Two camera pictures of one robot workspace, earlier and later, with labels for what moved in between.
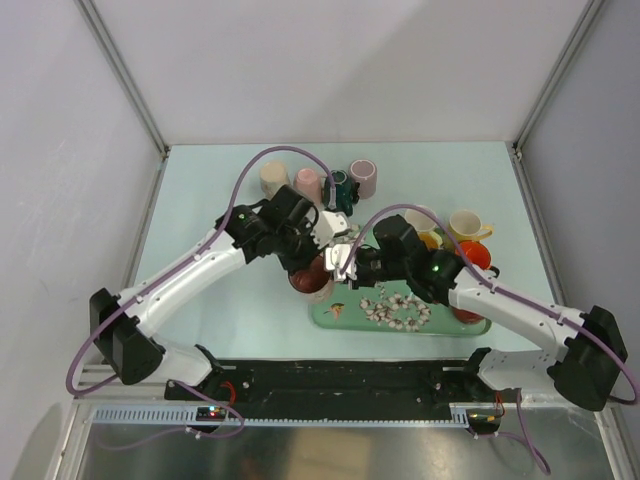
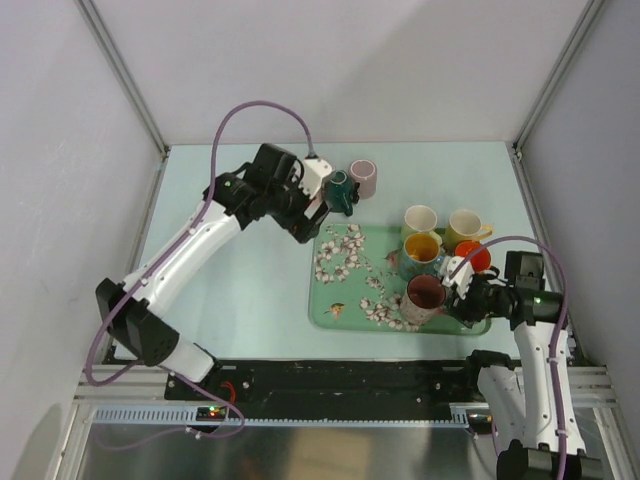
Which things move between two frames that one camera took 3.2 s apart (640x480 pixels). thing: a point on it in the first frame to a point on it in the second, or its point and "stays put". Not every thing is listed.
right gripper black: x=360 y=283 to x=458 y=305
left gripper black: x=292 y=265 to x=299 y=225
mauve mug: x=364 y=171 stays put
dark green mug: x=343 y=192 stays put
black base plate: x=344 y=382 stays put
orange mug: x=479 y=255 stays put
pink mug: x=315 y=282 to x=423 y=298
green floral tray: x=388 y=309 stays put
